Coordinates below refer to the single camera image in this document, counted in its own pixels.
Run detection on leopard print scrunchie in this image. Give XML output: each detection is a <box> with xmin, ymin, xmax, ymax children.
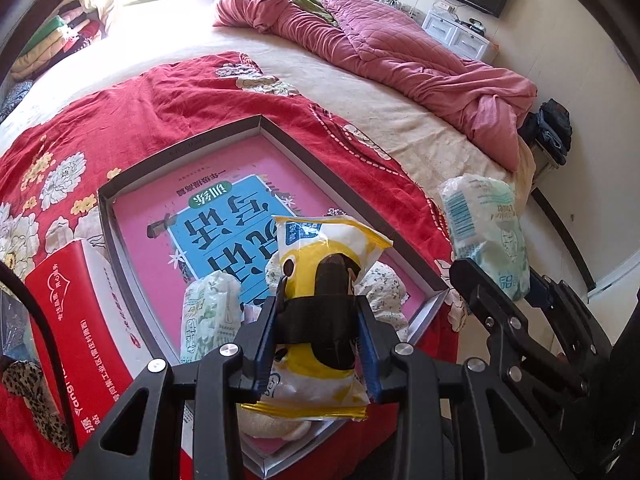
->
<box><xmin>2</xmin><ymin>360</ymin><xmax>73</xmax><ymax>453</ymax></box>

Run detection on pale green tissue packet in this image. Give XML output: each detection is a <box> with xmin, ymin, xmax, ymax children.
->
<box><xmin>180</xmin><ymin>271</ymin><xmax>245</xmax><ymax>366</ymax></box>

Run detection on white drawer cabinet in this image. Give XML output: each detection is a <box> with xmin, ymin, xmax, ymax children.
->
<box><xmin>422</xmin><ymin>2</ymin><xmax>493</xmax><ymax>61</ymax></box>

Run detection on red tissue pack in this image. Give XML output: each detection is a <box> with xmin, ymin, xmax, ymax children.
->
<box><xmin>25</xmin><ymin>240</ymin><xmax>201</xmax><ymax>480</ymax></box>

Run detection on white green tissue packet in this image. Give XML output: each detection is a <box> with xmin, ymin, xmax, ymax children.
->
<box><xmin>439</xmin><ymin>174</ymin><xmax>531</xmax><ymax>301</ymax></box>

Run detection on pink box lid tray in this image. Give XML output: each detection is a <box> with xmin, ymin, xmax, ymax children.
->
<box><xmin>97</xmin><ymin>115</ymin><xmax>448</xmax><ymax>478</ymax></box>

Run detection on black cable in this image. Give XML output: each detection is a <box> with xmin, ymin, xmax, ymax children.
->
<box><xmin>0</xmin><ymin>262</ymin><xmax>71</xmax><ymax>376</ymax></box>

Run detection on stack of folded clothes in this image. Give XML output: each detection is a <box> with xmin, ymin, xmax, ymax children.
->
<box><xmin>10</xmin><ymin>2</ymin><xmax>108</xmax><ymax>81</ymax></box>

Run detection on dark clothes on chair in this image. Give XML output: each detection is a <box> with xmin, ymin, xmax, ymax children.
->
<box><xmin>517</xmin><ymin>99</ymin><xmax>573</xmax><ymax>166</ymax></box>

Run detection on yellow snack packet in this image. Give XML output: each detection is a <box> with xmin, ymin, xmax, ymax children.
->
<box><xmin>240</xmin><ymin>215</ymin><xmax>393</xmax><ymax>423</ymax></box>

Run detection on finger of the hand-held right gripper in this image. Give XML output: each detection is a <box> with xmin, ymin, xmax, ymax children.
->
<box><xmin>527</xmin><ymin>272</ymin><xmax>613</xmax><ymax>366</ymax></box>
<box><xmin>448</xmin><ymin>257</ymin><xmax>596</xmax><ymax>411</ymax></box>

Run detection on white floral cloth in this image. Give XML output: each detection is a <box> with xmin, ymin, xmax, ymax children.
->
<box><xmin>265</xmin><ymin>260</ymin><xmax>408</xmax><ymax>341</ymax></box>

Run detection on cream bed sheet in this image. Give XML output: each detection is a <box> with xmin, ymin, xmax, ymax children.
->
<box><xmin>0</xmin><ymin>0</ymin><xmax>536</xmax><ymax>361</ymax></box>

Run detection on pink quilt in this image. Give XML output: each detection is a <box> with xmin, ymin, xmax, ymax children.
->
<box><xmin>212</xmin><ymin>0</ymin><xmax>538</xmax><ymax>171</ymax></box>

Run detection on green cloth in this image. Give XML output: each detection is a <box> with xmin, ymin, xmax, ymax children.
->
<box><xmin>272</xmin><ymin>0</ymin><xmax>341</xmax><ymax>26</ymax></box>

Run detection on dark patterned pillow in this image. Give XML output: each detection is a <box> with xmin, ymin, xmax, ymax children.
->
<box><xmin>0</xmin><ymin>80</ymin><xmax>33</xmax><ymax>121</ymax></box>

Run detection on red floral blanket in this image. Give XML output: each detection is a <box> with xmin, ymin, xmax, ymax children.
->
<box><xmin>0</xmin><ymin>50</ymin><xmax>468</xmax><ymax>480</ymax></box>

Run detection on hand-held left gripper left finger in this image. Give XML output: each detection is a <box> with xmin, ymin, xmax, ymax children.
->
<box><xmin>65</xmin><ymin>277</ymin><xmax>290</xmax><ymax>480</ymax></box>

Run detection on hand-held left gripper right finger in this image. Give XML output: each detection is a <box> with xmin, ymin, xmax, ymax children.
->
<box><xmin>355</xmin><ymin>295</ymin><xmax>561</xmax><ymax>480</ymax></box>

